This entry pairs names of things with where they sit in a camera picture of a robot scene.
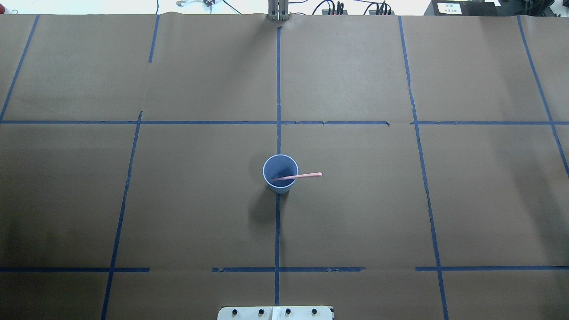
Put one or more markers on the blue ribbed plastic cup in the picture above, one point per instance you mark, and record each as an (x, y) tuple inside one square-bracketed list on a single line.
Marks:
[(278, 166)]

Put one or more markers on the pink chopstick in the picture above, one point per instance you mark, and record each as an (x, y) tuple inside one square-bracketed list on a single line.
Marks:
[(296, 177)]

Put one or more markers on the black connector box left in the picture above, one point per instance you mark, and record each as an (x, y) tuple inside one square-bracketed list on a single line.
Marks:
[(334, 8)]

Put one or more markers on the black connector box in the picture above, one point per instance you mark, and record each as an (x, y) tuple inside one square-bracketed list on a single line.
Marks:
[(334, 8), (382, 9)]

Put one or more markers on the black connector box right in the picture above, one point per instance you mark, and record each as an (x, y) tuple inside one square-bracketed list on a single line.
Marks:
[(382, 9)]

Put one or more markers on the black box with label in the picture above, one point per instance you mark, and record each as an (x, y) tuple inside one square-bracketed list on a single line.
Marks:
[(461, 8)]

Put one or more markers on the aluminium frame post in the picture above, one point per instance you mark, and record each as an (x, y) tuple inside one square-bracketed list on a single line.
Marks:
[(278, 10)]

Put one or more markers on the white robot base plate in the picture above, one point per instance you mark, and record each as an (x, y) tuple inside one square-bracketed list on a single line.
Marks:
[(309, 312)]

